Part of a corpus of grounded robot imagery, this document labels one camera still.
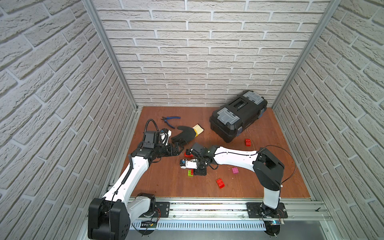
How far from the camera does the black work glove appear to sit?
101 centimetres

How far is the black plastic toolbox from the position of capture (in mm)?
914

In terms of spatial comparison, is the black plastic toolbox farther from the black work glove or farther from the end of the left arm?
the end of the left arm

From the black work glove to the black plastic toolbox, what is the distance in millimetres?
101

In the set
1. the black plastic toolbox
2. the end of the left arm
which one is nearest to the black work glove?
the black plastic toolbox
